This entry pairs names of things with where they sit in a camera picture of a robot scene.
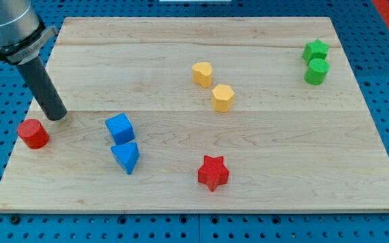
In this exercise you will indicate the blue cube block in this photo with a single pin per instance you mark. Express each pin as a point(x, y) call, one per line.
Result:
point(120, 128)

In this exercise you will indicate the green star block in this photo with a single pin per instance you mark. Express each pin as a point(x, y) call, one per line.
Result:
point(315, 50)

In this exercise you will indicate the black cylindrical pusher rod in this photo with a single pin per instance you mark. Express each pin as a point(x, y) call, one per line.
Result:
point(41, 86)

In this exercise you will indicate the wooden board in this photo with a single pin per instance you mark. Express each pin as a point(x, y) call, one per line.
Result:
point(290, 146)

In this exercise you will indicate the yellow hexagon block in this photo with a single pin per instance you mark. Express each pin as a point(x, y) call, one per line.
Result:
point(222, 98)

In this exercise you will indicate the yellow heart block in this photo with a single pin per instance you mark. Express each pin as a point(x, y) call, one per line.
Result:
point(202, 74)

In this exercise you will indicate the red cylinder block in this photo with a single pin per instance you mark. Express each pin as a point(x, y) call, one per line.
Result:
point(32, 132)

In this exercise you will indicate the red star block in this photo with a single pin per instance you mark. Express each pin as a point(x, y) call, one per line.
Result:
point(213, 172)

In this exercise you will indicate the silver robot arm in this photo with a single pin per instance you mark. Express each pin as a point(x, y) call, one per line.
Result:
point(22, 32)

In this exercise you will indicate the green cylinder block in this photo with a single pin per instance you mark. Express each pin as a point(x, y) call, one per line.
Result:
point(317, 71)

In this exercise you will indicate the blue triangle block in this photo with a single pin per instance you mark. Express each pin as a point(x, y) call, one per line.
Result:
point(126, 155)

